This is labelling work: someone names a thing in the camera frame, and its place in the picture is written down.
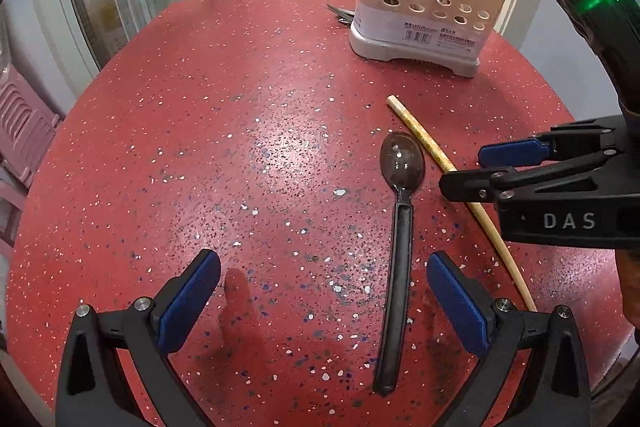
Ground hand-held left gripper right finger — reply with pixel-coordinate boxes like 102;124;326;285
426;251;593;427

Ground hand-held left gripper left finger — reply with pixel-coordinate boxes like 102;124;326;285
55;249;222;427

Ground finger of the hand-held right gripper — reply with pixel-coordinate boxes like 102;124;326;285
439;150;627;206
478;116;629;168

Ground dark translucent plastic spoon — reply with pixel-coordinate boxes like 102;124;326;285
372;132;427;397

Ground yellow patterned chopsticks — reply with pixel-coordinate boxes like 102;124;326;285
386;95;538;313

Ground person's right forearm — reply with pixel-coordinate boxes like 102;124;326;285
615;252;640;333

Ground small dark utensil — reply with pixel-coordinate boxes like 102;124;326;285
326;4;357;26

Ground stack of pink plastic stools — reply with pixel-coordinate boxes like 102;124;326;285
0;64;65;258

